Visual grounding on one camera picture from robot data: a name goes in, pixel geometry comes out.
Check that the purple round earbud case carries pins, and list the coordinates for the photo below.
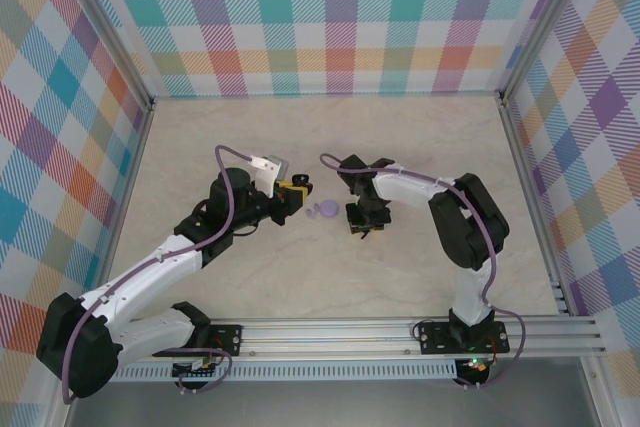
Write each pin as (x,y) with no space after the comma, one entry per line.
(330,208)

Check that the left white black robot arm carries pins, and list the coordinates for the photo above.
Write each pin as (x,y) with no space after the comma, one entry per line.
(140,267)

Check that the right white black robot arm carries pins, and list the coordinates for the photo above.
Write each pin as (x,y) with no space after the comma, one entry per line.
(470,222)

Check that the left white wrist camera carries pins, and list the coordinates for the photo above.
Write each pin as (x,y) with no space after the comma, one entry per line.
(265,172)

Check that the aluminium mounting rail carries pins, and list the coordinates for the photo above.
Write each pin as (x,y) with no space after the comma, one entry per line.
(325,337)

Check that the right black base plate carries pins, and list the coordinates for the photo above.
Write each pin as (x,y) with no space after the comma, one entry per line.
(435,339)

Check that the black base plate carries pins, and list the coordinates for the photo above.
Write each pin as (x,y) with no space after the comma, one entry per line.
(227,334)
(435,339)

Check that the aluminium table side rail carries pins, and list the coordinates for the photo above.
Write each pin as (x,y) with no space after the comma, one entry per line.
(522,162)
(129,177)

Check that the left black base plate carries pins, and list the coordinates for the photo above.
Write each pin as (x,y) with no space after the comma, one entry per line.
(227,334)

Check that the aluminium upright post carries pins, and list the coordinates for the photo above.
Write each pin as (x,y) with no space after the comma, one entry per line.
(110,32)
(542,22)

